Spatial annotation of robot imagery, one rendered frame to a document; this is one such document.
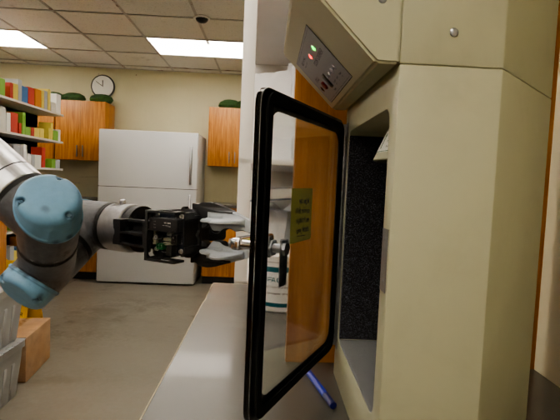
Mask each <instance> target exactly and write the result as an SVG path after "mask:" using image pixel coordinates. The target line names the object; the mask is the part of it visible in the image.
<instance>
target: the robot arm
mask: <svg viewBox="0 0 560 420"><path fill-rule="evenodd" d="M0 221H1V222H3V223H4V224H5V225H6V226H7V227H8V228H9V229H11V230H12V231H13V232H14V233H15V235H16V243H17V259H16V260H15V261H14V262H13V263H10V264H9V265H8V268H7V269H6V270H5V271H4V272H3V273H2V274H1V275H0V286H1V287H2V289H3V291H4V292H5V293H6V294H7V295H8V296H9V297H10V298H12V299H13V300H14V301H16V302H17V303H19V304H21V305H23V306H24V307H26V308H30V309H36V310H37V309H41V308H44V307H45V306H46V305H47V304H48V303H49V302H50V301H51V300H52V299H54V298H55V297H56V296H58V295H59V294H60V293H59V292H60V291H61V290H62V289H63V288H64V287H65V286H66V285H67V284H68V283H69V281H70V280H71V279H72V278H73V277H74V276H75V275H76V274H77V273H78V272H79V271H80V269H81V268H82V267H83V266H84V265H85V264H86V263H87V262H88V261H89V259H90V258H91V257H92V256H93V255H94V254H95V253H96V252H97V251H98V250H99V249H100V248H102V249H108V250H113V251H119V252H125V253H135V252H137V253H143V252H144V260H146V261H152V262H157V263H168V264H178V263H184V260H181V259H175V257H179V256H181V258H183V257H185V258H191V263H196V264H197V265H198V266H200V267H205V268H212V267H216V266H220V265H223V264H227V263H233V262H236V261H241V260H244V259H247V258H249V250H247V249H243V250H239V251H238V250H232V249H231V248H230V247H229V246H228V242H226V241H223V239H225V237H226V230H228V229H229V228H230V229H232V230H233V231H235V232H238V231H244V232H247V233H250V227H251V219H249V218H247V217H245V216H243V215H242V214H240V213H238V212H236V211H234V210H232V209H231V208H229V207H226V206H224V205H222V204H220V203H217V202H201V203H197V202H196V203H193V204H192V209H189V207H182V208H181V209H177V208H164V209H151V208H150V207H146V206H139V205H136V204H126V200H125V199H121V200H120V201H119V203H118V202H100V201H93V200H89V199H82V196H81V193H80V192H79V190H78V188H77V187H76V186H75V185H74V184H73V183H72V182H70V181H68V180H67V179H66V178H65V179H64V178H61V177H57V176H56V175H50V174H44V175H42V174H41V173H40V172H39V171H38V170H37V169H36V168H35V167H33V166H32V165H31V164H30V163H29V162H27V161H26V160H25V159H24V158H23V157H22V156H21V155H19V154H18V153H17V152H16V151H15V150H14V149H13V148H11V147H10V146H9V145H8V144H7V143H6V142H4V141H3V140H2V139H1V138H0ZM209 241H212V242H209ZM151 249H152V253H153V254H154V256H149V255H148V253H150V252H151ZM161 259H162V260H161ZM165 260H168V261H165Z"/></svg>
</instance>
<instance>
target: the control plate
mask: <svg viewBox="0 0 560 420"><path fill-rule="evenodd" d="M311 45H313V46H314V47H315V48H316V50H317V51H316V52H315V51H314V50H313V49H312V47H311ZM308 54H310V55H311V56H312V58H313V59H311V58H310V57H309V56H308ZM332 64H333V65H334V66H335V67H336V69H337V70H335V69H333V70H332V71H333V73H334V74H332V73H331V74H330V75H331V77H332V78H330V77H329V78H328V80H329V81H330V82H331V83H332V84H333V85H334V86H333V87H330V86H329V85H328V84H327V83H326V81H325V80H324V79H323V78H322V74H324V75H325V76H327V73H328V72H329V68H330V69H331V67H332ZM297 65H298V66H299V67H300V68H301V69H302V70H303V72H304V73H305V74H306V75H307V76H308V77H309V78H310V80H311V81H312V82H313V83H314V84H315V85H316V86H317V88H318V89H319V90H320V91H321V92H322V93H323V95H324V96H325V97H326V98H327V99H328V100H329V101H330V102H332V101H333V100H334V99H335V98H336V96H337V95H338V94H339V93H340V92H341V91H342V90H343V88H344V87H345V86H346V85H347V83H348V82H349V81H350V79H351V78H352V77H353V76H352V75H351V74H350V73H349V72H348V70H347V69H346V68H345V67H344V66H343V65H342V64H341V63H340V62H339V61H338V60H337V59H336V58H335V56H334V55H333V54H332V53H331V52H330V51H329V50H328V48H327V47H326V46H325V45H324V44H323V42H322V41H321V40H320V39H319V38H318V37H317V36H316V34H315V33H314V32H313V31H312V30H311V29H310V27H309V26H308V25H307V24H306V27H305V31H304V34H303V38H302V44H301V47H300V52H299V55H298V59H297ZM321 82H324V83H325V84H326V85H327V87H328V89H325V88H323V86H322V85H321ZM320 87H322V88H323V89H324V90H325V92H324V91H323V90H322V89H321V88H320Z"/></svg>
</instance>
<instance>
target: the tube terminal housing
mask: <svg viewBox="0 0 560 420"><path fill-rule="evenodd" d="M558 4H559V0H402V27H401V42H400V56H399V62H398V63H397V64H396V65H395V66H394V67H393V68H392V69H391V70H389V71H388V72H387V73H386V74H385V75H384V76H383V77H382V78H380V79H379V80H378V81H377V82H376V83H375V84H374V85H373V86H372V87H370V88H369V89H368V90H367V91H366V92H365V93H364V94H363V95H362V96H361V97H360V98H359V99H358V100H357V101H356V102H355V103H353V104H352V105H351V106H350V107H349V108H348V109H347V123H348V139H347V170H346V187H345V203H344V219H343V235H342V266H341V282H340V298H339V314H338V330H337V349H336V347H335V352H334V368H333V374H334V376H335V378H336V381H337V385H338V388H339V391H340V393H341V396H342V400H343V403H344V406H345V408H346V410H347V415H348V417H349V420H526V416H527V405H528V384H529V374H530V363H531V352H532V342H533V322H534V311H535V300H536V290H537V279H538V259H539V248H540V237H541V226H542V216H543V195H544V185H545V174H546V164H547V153H548V133H549V122H550V112H551V101H552V100H551V99H550V98H551V97H552V88H553V68H554V57H555V46H556V36H557V25H558ZM388 129H389V135H388V150H387V178H386V192H385V207H384V222H383V227H384V228H386V229H388V230H389V232H388V246H387V274H386V288H385V293H383V292H382V291H381V290H380V293H379V308H378V322H377V340H372V341H377V351H376V365H375V379H374V394H373V407H372V412H369V410H368V406H367V404H366V403H365V400H364V398H363V395H362V393H361V391H360V389H359V386H358V384H357V382H356V379H355V377H354V376H353V372H352V370H351V368H350V367H349V364H348V361H347V359H346V357H345V355H344V353H343V350H342V348H341V346H340V343H339V340H340V339H339V318H340V302H341V286H342V270H343V239H344V223H345V207H346V191H347V175H348V144H349V138H350V136H364V137H382V138H384V137H385V135H386V133H387V131H388Z"/></svg>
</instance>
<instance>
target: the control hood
mask: <svg viewBox="0 0 560 420"><path fill-rule="evenodd" d="M402 13H403V0H290V2H289V9H288V15H287V29H286V36H285V43H284V50H283V52H284V53H285V57H286V58H287V59H288V60H289V61H290V62H291V63H292V65H293V66H294V67H295V68H296V69H297V70H298V71H299V72H300V73H301V74H302V75H303V76H304V77H305V79H306V80H307V81H308V82H309V83H310V84H311V85H312V87H313V88H314V89H315V90H316V91H317V92H318V93H319V95H320V96H321V97H322V98H323V99H324V100H325V101H326V103H327V104H328V105H329V106H330V107H331V108H334V110H347V109H348V108H349V107H350V106H351V105H352V104H353V103H355V102H356V101H357V100H358V99H359V98H360V97H361V96H362V95H363V94H364V93H365V92H366V91H367V90H368V89H369V88H370V87H372V86H373V85H374V84H375V83H376V82H377V81H378V80H379V79H380V78H382V77H383V76H384V75H385V74H386V73H387V72H388V71H389V70H391V69H392V68H393V67H394V66H395V65H396V64H397V63H398V62H399V56H400V42H401V27H402ZM306 24H307V25H308V26H309V27H310V29H311V30H312V31H313V32H314V33H315V34H316V36H317V37H318V38H319V39H320V40H321V41H322V43H323V44H324V45H325V46H326V47H327V48H328V50H329V51H330V52H331V53H332V54H333V55H334V56H335V58H336V59H337V60H338V61H339V62H340V63H341V64H342V65H343V66H344V67H345V68H346V69H347V71H348V72H349V73H350V74H351V75H352V78H351V79H350V81H349V82H348V83H347V85H346V86H345V87H344V88H343V89H342V91H341V92H340V93H339V94H338V95H337V96H336V98H335V99H334V100H333V101H332V102H330V101H329V100H328V99H327V98H326V97H325V96H324V95H323V93H322V92H321V91H320V90H319V89H318V88H317V86H316V85H315V84H314V83H313V82H312V81H311V80H310V78H309V77H308V76H307V75H306V74H305V73H304V72H303V70H302V69H301V68H300V67H299V66H298V65H297V61H298V55H299V52H300V47H301V44H302V40H303V34H304V31H305V27H306Z"/></svg>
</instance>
